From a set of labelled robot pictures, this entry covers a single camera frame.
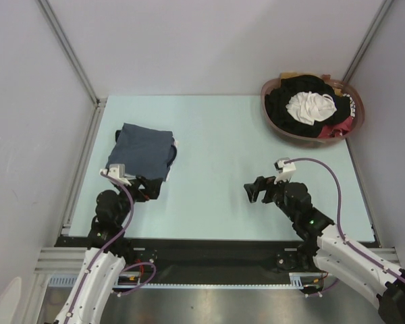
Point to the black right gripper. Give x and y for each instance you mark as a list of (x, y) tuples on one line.
[(262, 184)]

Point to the red garment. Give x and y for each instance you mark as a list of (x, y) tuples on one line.
[(337, 130)]

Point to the aluminium frame rail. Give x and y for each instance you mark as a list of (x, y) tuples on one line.
[(69, 259)]

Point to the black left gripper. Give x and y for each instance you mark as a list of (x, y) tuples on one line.
[(151, 190)]

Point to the mustard yellow garment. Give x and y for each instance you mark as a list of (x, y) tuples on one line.
[(286, 75)]

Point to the white strappy garment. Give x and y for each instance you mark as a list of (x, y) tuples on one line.
[(309, 107)]

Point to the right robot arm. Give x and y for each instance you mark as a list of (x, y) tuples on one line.
[(376, 279)]

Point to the light blue table mat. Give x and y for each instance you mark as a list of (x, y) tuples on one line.
[(223, 144)]

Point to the pink plastic laundry basket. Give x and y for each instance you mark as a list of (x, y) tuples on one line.
[(339, 88)]

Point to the black white striped garment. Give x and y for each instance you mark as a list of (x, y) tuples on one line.
[(352, 105)]

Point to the black garment pile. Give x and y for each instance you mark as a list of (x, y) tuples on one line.
[(276, 105)]

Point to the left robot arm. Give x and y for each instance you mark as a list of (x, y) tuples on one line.
[(109, 253)]

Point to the white graphic tank top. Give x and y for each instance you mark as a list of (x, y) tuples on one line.
[(152, 160)]

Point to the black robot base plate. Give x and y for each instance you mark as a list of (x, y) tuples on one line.
[(223, 262)]

